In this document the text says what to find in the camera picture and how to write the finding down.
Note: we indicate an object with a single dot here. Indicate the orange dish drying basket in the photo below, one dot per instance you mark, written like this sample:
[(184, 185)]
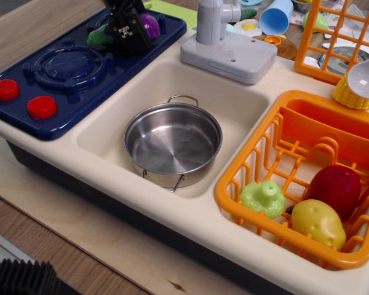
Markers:
[(300, 135)]

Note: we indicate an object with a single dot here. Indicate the steel pan with handles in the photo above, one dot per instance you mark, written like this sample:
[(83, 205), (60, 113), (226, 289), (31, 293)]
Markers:
[(173, 144)]

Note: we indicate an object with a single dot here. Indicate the yellow toy potato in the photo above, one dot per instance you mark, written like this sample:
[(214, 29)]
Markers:
[(319, 220)]

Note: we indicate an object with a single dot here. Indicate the light blue plastic cup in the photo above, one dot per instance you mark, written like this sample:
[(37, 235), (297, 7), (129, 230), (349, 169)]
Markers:
[(275, 19)]

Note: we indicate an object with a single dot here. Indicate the dark blue toy stove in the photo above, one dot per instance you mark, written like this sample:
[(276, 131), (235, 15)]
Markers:
[(78, 76)]

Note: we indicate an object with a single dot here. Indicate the dark green toy cucumber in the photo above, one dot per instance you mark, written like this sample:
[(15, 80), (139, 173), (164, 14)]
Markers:
[(246, 13)]

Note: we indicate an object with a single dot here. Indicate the green cutting board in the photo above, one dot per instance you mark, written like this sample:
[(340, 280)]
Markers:
[(188, 15)]

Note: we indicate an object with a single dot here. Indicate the orange plastic grid rack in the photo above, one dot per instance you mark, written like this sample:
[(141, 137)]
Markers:
[(328, 27)]

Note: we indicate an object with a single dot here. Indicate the grey toy faucet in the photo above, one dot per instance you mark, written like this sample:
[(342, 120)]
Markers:
[(215, 49)]

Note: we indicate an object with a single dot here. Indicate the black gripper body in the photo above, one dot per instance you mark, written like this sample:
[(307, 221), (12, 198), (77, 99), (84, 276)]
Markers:
[(122, 7)]

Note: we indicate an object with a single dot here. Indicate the dark red toy fruit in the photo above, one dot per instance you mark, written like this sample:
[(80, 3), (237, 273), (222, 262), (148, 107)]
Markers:
[(337, 186)]

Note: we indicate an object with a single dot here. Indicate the beige toy kitchen sink unit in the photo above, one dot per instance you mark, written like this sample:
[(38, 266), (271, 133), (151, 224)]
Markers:
[(92, 152)]

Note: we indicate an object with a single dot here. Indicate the purple toy eggplant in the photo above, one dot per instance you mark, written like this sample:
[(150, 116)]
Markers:
[(104, 35)]

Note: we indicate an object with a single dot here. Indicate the red stove knob left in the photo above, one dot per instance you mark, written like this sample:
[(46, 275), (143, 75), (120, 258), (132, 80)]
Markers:
[(9, 89)]

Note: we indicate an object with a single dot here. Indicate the black ribbed object bottom left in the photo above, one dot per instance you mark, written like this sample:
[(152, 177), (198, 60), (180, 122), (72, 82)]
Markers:
[(26, 277)]

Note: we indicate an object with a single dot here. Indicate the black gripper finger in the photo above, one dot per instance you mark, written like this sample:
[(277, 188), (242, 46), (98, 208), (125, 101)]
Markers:
[(128, 30)]

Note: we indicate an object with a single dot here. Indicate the yellow toy corn cob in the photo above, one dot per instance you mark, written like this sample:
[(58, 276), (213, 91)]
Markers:
[(346, 97)]

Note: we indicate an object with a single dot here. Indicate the toy fried egg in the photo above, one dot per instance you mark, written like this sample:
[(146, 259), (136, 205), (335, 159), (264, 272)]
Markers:
[(248, 27)]

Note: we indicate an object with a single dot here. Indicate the light green toy vegetable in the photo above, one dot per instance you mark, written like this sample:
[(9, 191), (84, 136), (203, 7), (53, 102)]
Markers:
[(266, 197)]

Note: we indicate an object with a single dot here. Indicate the red stove knob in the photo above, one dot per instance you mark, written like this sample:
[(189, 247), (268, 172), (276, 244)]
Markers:
[(42, 107), (9, 89)]

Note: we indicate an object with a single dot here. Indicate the steel pot behind rack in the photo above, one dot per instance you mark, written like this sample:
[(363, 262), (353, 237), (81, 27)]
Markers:
[(338, 65)]

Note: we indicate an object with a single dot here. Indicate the red stove knob right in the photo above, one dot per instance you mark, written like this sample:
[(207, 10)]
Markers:
[(42, 107)]

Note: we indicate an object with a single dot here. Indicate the brown toy lid orange knob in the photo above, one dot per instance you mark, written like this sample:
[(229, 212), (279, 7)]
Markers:
[(285, 48)]

